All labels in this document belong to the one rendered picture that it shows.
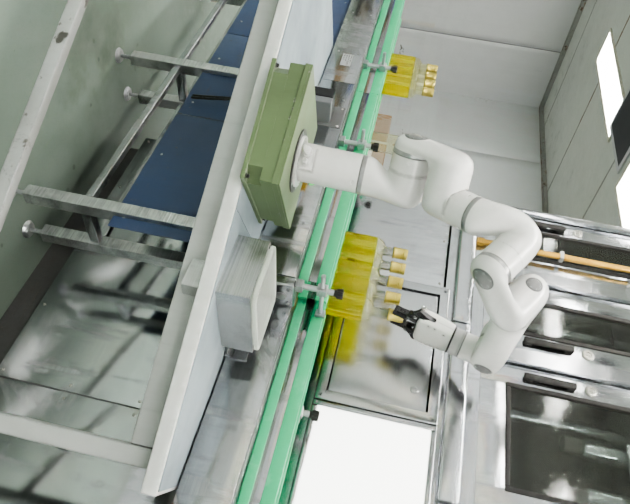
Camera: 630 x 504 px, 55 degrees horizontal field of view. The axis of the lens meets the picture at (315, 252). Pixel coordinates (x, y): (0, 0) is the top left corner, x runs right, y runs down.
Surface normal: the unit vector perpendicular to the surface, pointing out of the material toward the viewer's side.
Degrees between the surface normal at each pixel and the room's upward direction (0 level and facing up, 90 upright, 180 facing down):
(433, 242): 90
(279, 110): 90
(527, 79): 90
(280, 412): 90
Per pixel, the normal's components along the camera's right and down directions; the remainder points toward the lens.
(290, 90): -0.04, -0.28
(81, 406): 0.05, -0.65
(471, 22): -0.22, 0.74
